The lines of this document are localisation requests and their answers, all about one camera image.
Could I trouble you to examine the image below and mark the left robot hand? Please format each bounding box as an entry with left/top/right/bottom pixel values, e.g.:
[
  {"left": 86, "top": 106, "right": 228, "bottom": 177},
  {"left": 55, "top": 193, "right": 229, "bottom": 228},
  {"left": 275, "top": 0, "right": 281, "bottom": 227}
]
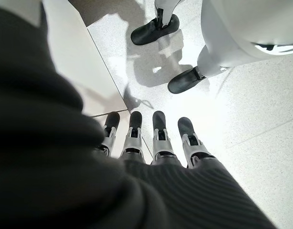
[{"left": 0, "top": 6, "right": 278, "bottom": 229}]

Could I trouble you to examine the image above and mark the left white robot leg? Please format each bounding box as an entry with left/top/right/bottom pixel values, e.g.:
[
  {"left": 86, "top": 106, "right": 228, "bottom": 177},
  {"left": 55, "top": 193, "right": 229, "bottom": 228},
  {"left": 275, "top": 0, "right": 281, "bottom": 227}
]
[{"left": 197, "top": 0, "right": 293, "bottom": 77}]

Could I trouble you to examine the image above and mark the white robot leg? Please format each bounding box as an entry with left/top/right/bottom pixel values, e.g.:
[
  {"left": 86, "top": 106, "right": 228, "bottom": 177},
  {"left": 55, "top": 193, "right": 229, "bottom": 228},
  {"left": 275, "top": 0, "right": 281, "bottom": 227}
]
[
  {"left": 197, "top": 0, "right": 293, "bottom": 77},
  {"left": 154, "top": 0, "right": 185, "bottom": 27}
]

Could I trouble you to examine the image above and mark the left black robot foot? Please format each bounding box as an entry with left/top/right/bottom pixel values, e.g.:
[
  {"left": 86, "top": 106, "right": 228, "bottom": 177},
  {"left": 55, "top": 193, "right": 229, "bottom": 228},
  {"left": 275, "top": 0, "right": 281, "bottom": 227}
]
[{"left": 167, "top": 66, "right": 207, "bottom": 94}]

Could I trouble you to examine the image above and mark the white cabinet door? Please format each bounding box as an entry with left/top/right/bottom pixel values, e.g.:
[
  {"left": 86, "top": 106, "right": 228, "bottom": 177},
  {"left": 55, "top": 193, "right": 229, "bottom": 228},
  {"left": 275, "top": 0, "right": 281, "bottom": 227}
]
[{"left": 40, "top": 0, "right": 128, "bottom": 118}]

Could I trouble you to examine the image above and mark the black robot foot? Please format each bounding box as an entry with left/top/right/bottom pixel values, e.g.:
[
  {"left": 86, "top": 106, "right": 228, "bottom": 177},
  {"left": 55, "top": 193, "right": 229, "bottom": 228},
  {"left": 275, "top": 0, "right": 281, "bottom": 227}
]
[
  {"left": 130, "top": 13, "right": 181, "bottom": 46},
  {"left": 167, "top": 66, "right": 207, "bottom": 94}
]

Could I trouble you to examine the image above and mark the right white robot leg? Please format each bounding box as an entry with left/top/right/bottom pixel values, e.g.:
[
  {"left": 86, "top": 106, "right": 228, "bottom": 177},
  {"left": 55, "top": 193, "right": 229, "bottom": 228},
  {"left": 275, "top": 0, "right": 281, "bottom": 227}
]
[{"left": 154, "top": 0, "right": 185, "bottom": 27}]

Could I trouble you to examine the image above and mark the right black robot foot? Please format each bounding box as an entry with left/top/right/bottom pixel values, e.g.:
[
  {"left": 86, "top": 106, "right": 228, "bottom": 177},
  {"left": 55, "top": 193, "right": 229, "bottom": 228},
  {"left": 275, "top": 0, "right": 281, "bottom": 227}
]
[{"left": 130, "top": 13, "right": 181, "bottom": 46}]

